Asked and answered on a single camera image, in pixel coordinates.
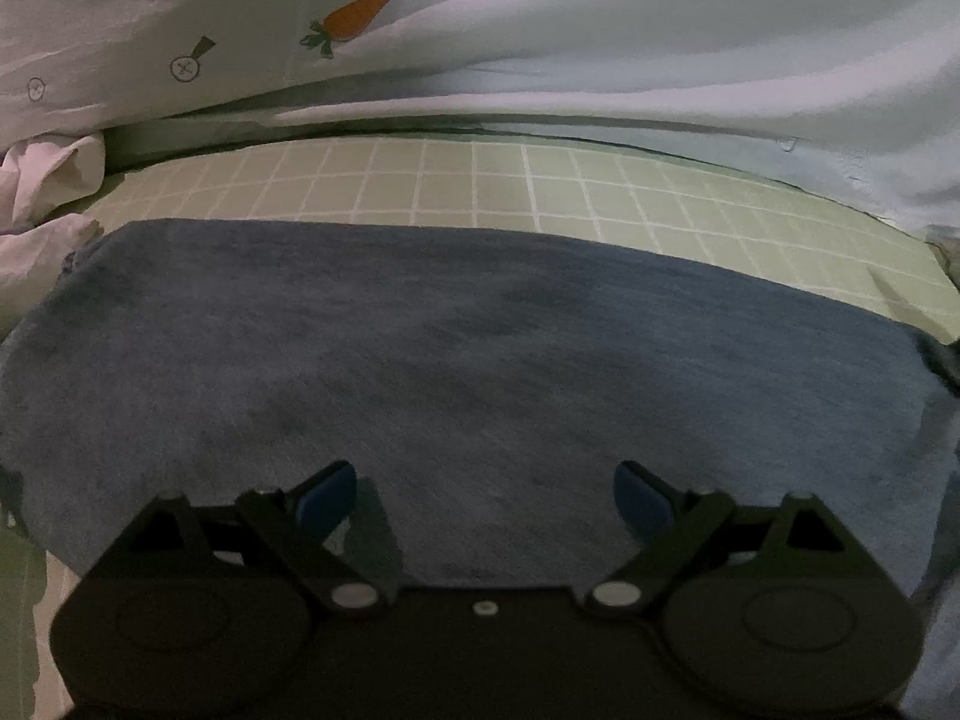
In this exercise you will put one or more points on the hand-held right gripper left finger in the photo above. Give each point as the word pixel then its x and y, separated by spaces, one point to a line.
pixel 326 499

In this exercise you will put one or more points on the carrot print bed sheet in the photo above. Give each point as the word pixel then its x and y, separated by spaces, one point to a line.
pixel 600 30

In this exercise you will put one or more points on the green checked mat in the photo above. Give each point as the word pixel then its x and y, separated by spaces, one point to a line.
pixel 525 180

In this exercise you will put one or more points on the white garment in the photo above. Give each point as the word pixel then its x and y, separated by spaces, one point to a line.
pixel 45 180

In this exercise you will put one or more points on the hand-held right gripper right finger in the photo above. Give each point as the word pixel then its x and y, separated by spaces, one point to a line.
pixel 641 502

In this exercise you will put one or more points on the blue denim jeans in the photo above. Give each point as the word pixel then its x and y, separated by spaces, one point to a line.
pixel 450 360

